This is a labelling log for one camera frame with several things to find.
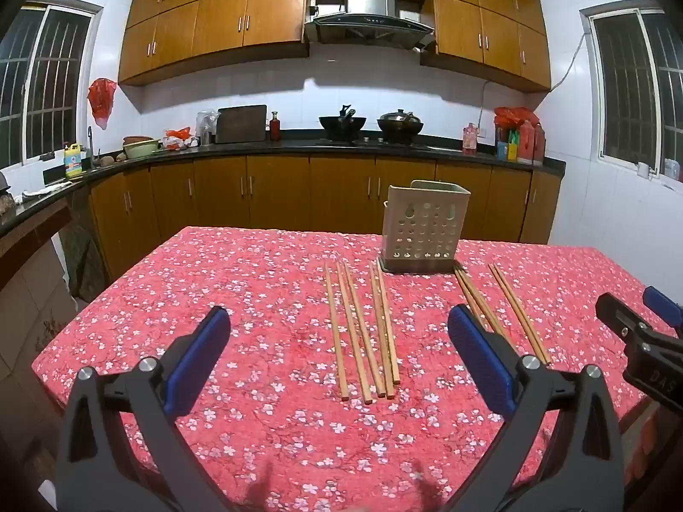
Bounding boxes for yellow detergent bottle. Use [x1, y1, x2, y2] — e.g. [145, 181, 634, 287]
[64, 142, 86, 179]

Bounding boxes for orange plastic bag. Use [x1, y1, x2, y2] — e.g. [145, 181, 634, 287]
[163, 127, 194, 150]

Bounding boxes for barred window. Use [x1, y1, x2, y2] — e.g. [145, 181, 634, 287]
[0, 4, 103, 170]
[581, 5, 683, 181]

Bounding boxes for red floral tablecloth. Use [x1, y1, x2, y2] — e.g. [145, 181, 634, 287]
[31, 225, 681, 512]

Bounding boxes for wooden kitchen cabinets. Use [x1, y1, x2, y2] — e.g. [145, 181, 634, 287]
[0, 132, 566, 236]

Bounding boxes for wooden chopstick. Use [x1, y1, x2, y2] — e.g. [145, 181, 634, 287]
[343, 260, 386, 399]
[369, 262, 397, 399]
[459, 269, 516, 353]
[487, 264, 549, 368]
[375, 261, 401, 385]
[453, 271, 494, 332]
[493, 262, 553, 364]
[324, 263, 351, 402]
[335, 261, 373, 404]

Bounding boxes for dark cutting board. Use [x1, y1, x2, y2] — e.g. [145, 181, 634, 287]
[215, 105, 268, 144]

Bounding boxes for colourful box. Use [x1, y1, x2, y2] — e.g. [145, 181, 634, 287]
[496, 129, 520, 162]

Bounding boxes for gas stove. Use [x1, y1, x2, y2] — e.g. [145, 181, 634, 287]
[315, 137, 429, 150]

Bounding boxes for clear plastic bag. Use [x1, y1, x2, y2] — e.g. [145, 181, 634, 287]
[196, 109, 221, 146]

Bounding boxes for black wok with ladle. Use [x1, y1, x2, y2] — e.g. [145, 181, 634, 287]
[319, 105, 368, 142]

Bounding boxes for white wall cable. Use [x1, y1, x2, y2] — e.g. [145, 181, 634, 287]
[549, 31, 589, 91]

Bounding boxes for wooden base cabinets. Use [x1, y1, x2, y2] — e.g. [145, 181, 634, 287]
[88, 154, 562, 300]

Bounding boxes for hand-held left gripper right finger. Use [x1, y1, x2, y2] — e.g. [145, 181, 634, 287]
[447, 304, 625, 512]

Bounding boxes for green basin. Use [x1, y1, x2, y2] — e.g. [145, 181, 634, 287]
[123, 137, 162, 160]

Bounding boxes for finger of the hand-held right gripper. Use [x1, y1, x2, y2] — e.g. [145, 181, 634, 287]
[642, 286, 683, 332]
[595, 292, 649, 342]

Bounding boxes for hanging red plastic bag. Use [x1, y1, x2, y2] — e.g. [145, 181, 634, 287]
[87, 78, 117, 130]

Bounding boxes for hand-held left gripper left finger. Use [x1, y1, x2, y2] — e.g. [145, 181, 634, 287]
[56, 305, 231, 512]

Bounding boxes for wooden wall cabinet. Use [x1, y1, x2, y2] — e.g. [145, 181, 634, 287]
[420, 0, 552, 93]
[118, 0, 310, 86]

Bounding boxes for black wok with lid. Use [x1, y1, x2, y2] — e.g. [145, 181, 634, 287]
[377, 109, 425, 144]

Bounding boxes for beige perforated utensil holder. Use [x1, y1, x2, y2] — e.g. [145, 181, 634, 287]
[378, 180, 471, 274]

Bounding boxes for white cloth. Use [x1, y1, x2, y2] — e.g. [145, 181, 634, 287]
[20, 180, 71, 199]

